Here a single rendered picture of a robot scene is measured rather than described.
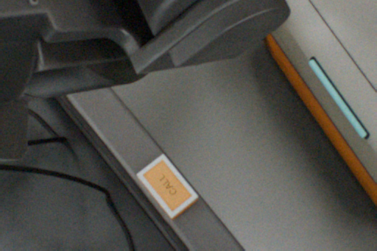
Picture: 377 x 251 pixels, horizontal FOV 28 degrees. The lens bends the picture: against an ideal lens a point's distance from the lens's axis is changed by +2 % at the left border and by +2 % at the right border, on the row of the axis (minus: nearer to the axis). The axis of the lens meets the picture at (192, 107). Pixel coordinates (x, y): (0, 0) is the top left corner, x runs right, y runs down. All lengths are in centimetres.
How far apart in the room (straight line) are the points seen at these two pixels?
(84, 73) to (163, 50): 4
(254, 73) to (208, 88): 11
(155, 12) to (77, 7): 3
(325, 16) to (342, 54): 8
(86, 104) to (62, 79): 41
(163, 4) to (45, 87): 9
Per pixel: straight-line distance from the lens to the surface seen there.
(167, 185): 66
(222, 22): 24
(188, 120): 169
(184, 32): 24
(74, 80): 29
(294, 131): 169
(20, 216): 81
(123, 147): 68
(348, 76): 145
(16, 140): 38
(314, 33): 148
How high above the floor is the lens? 160
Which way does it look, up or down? 70 degrees down
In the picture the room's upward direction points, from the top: 4 degrees counter-clockwise
